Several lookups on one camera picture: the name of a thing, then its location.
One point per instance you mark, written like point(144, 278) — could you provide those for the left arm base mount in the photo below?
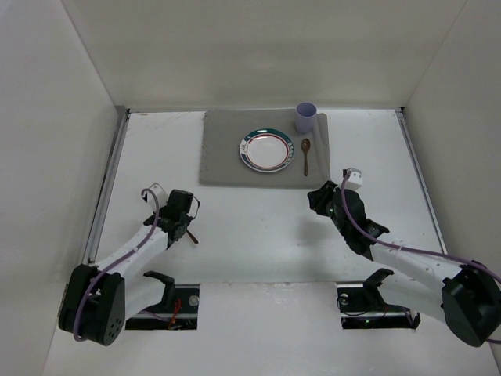
point(156, 303)

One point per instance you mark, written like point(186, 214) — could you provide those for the purple plastic cup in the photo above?
point(305, 117)

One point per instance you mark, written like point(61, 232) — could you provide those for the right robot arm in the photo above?
point(463, 294)

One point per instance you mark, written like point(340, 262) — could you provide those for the brown wooden fork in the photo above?
point(192, 237)

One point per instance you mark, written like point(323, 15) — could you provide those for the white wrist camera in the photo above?
point(353, 178)
point(155, 194)

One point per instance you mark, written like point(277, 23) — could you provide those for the white plate with green rim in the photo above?
point(266, 150)

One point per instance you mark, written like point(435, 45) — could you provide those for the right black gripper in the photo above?
point(323, 198)

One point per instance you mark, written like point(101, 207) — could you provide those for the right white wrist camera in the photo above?
point(353, 178)

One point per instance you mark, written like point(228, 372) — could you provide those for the brown wooden spoon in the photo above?
point(305, 147)

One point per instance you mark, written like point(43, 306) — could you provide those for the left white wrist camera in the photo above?
point(155, 194)

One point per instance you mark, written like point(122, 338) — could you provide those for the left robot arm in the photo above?
point(121, 293)

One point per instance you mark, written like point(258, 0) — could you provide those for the grey cloth placemat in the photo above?
point(221, 165)

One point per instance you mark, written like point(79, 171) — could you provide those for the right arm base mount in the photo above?
point(362, 306)

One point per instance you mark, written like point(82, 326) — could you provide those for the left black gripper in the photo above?
point(178, 229)

